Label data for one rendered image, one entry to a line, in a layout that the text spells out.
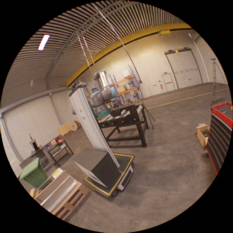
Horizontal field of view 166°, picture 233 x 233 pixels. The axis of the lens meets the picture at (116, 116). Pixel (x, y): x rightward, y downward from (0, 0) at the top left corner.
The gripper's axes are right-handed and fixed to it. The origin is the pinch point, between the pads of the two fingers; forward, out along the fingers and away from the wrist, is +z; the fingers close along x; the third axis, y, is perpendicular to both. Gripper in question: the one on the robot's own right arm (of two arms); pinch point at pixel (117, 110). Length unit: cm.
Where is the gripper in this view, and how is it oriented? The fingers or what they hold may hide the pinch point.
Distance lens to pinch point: 180.2
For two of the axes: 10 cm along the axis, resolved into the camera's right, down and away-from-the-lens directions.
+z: 3.7, 9.0, 2.3
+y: -4.1, 3.8, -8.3
